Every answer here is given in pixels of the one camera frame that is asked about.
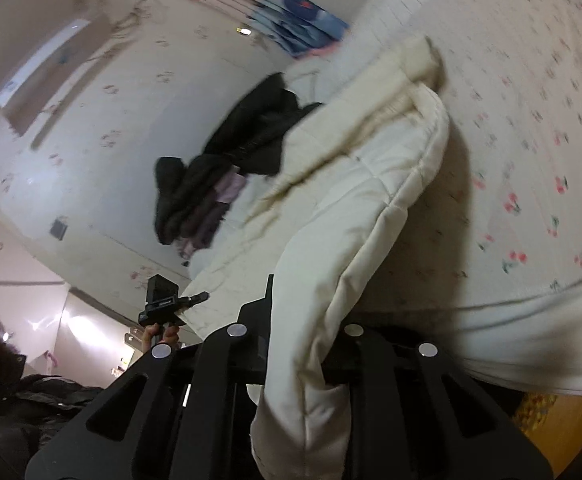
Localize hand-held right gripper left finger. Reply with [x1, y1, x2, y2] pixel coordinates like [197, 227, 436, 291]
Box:
[23, 274, 277, 480]

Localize person's left hand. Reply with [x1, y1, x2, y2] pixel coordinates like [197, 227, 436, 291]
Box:
[141, 324, 181, 356]

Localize white quilted coat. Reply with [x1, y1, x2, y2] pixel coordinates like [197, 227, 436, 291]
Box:
[191, 35, 452, 480]

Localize white striped quilt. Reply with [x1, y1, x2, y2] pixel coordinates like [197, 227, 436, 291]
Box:
[338, 0, 452, 61]

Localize purple garment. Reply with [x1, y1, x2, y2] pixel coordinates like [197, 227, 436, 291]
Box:
[178, 170, 247, 256]

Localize black puffer jacket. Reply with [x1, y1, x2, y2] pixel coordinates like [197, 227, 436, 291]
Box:
[203, 72, 324, 178]

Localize person's black coat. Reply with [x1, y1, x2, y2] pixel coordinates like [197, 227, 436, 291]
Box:
[0, 352, 122, 466]

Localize blue whale print curtain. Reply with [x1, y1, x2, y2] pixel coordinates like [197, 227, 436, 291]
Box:
[251, 0, 349, 56]

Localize wall air conditioner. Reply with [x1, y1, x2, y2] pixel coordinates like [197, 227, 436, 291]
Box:
[0, 15, 114, 133]

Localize bed with cherry print sheet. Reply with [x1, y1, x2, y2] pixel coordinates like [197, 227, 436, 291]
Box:
[186, 0, 582, 396]

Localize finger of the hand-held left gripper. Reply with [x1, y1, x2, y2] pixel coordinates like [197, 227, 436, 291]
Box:
[171, 291, 209, 308]

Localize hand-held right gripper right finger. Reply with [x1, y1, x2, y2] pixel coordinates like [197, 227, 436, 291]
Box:
[323, 324, 554, 480]

